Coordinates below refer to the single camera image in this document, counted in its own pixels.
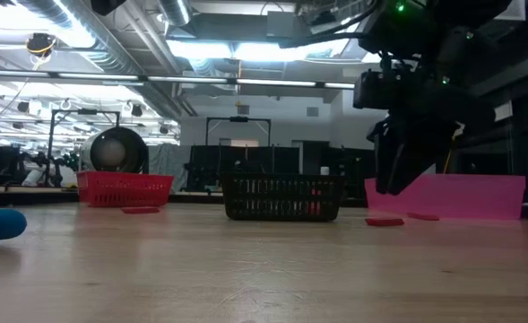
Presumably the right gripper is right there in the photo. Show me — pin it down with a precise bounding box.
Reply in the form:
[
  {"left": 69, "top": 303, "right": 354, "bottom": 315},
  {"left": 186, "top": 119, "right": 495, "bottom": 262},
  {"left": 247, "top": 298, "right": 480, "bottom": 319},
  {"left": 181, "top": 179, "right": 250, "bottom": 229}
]
[{"left": 367, "top": 62, "right": 498, "bottom": 195}]

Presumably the pink red plastic tray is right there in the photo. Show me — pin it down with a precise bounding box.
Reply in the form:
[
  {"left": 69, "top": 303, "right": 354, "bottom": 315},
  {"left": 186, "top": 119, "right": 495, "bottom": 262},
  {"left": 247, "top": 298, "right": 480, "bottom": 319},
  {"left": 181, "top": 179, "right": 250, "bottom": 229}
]
[{"left": 364, "top": 174, "right": 527, "bottom": 221}]

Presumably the black plastic basket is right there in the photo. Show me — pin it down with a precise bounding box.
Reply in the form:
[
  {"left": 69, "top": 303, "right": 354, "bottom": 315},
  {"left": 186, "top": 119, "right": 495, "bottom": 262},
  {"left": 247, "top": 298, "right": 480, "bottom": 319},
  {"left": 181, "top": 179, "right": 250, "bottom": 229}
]
[{"left": 221, "top": 173, "right": 348, "bottom": 223}]

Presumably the black partition curtain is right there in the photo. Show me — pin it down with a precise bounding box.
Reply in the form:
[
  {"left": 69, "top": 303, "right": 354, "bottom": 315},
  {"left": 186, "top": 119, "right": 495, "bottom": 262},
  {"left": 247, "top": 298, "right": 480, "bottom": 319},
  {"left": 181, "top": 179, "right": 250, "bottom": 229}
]
[{"left": 186, "top": 144, "right": 300, "bottom": 193}]

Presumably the grey cover cloth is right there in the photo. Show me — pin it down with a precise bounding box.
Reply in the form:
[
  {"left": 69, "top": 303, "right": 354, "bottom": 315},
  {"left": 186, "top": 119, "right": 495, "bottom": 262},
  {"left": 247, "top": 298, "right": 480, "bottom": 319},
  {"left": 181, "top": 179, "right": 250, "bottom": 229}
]
[{"left": 149, "top": 143, "right": 192, "bottom": 193}]

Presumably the long ceiling light bar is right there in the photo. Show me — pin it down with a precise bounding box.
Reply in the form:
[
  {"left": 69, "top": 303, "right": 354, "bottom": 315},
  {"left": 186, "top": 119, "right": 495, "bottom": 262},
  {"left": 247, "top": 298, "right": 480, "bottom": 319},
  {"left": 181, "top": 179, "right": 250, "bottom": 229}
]
[{"left": 0, "top": 68, "right": 357, "bottom": 90}]

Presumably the red plastic basket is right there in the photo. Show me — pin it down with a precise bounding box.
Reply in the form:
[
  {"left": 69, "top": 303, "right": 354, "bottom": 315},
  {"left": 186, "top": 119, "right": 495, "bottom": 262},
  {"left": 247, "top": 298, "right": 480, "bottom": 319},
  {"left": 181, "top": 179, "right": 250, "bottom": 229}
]
[{"left": 75, "top": 170, "right": 175, "bottom": 208}]

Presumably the yellow black ceiling reel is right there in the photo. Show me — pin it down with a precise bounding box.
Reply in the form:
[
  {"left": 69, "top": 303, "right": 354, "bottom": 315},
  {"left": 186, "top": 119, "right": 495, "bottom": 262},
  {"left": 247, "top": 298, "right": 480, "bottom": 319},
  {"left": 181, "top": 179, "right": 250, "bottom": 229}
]
[{"left": 24, "top": 32, "right": 57, "bottom": 58}]

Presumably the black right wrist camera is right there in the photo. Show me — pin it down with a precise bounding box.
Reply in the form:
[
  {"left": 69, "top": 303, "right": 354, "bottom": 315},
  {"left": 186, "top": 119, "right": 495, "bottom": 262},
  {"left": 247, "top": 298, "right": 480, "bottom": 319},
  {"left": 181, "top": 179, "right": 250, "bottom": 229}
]
[{"left": 352, "top": 69, "right": 397, "bottom": 111}]

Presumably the white wall sign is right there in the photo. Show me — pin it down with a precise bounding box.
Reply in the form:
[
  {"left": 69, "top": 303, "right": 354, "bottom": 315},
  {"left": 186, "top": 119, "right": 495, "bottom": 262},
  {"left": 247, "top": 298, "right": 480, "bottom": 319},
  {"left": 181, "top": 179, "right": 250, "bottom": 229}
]
[{"left": 494, "top": 100, "right": 514, "bottom": 122}]

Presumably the black gantry frame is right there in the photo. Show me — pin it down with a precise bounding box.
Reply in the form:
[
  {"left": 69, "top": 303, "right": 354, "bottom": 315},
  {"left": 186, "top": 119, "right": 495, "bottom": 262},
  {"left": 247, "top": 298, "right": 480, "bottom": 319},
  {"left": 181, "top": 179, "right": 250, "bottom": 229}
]
[
  {"left": 205, "top": 116, "right": 273, "bottom": 147},
  {"left": 47, "top": 109, "right": 122, "bottom": 188}
]

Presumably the black aluminium table frame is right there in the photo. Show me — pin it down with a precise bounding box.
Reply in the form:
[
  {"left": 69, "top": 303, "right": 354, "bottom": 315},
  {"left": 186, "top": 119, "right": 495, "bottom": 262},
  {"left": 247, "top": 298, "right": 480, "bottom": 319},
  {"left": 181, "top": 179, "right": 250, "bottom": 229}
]
[{"left": 0, "top": 190, "right": 528, "bottom": 221}]

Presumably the silver air duct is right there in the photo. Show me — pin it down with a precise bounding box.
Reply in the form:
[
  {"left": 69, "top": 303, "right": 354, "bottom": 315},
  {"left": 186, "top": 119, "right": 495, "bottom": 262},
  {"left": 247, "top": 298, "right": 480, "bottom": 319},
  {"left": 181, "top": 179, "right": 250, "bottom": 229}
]
[{"left": 16, "top": 0, "right": 197, "bottom": 118}]

